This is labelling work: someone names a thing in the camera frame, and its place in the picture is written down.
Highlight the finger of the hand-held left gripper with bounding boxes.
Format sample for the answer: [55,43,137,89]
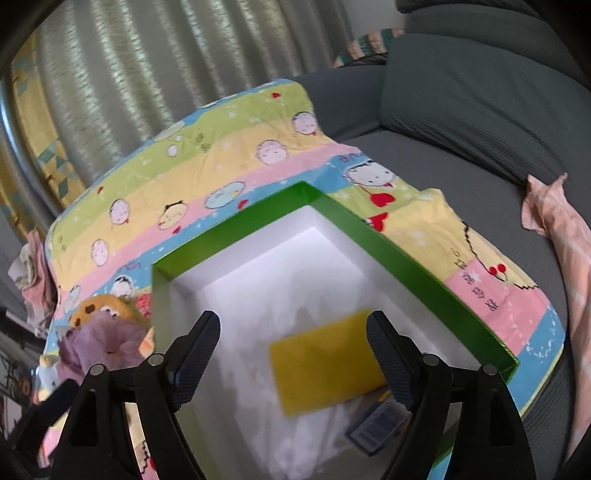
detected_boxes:
[9,378,80,457]

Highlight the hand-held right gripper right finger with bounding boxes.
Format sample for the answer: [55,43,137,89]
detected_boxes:
[366,310,539,480]

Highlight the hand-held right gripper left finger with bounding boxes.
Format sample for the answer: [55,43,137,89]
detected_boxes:
[48,310,222,480]

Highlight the yellow sponge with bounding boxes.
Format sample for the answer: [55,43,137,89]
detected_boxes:
[270,308,391,418]

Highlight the purple fluffy cloth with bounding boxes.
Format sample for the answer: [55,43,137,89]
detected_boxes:
[58,318,151,370]

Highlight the yellow brown plush toy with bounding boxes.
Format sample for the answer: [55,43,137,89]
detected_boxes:
[68,295,146,330]

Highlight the green box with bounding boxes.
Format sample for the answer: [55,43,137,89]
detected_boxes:
[151,181,520,480]

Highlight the small white plush toy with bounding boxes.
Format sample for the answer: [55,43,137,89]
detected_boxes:
[38,354,63,395]

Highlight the dark furniture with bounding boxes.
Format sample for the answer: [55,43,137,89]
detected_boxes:
[0,305,47,416]

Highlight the pile of clothes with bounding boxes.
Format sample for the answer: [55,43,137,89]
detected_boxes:
[7,230,58,333]

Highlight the pink striped cloth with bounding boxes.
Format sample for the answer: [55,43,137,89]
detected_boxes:
[522,173,591,462]

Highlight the grey sofa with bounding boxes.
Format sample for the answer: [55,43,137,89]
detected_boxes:
[295,0,591,480]

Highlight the printed blanket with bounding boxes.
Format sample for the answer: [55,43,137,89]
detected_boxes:
[39,78,566,480]

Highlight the grey sofa cushion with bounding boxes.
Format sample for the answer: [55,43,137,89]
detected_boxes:
[379,32,578,185]

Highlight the yellow patterned curtain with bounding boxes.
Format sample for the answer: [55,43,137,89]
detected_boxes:
[9,37,88,232]

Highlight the grey curtain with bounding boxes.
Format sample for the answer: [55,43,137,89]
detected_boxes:
[28,0,407,199]

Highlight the colourful knitted cloth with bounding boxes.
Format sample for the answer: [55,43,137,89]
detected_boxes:
[333,28,407,68]

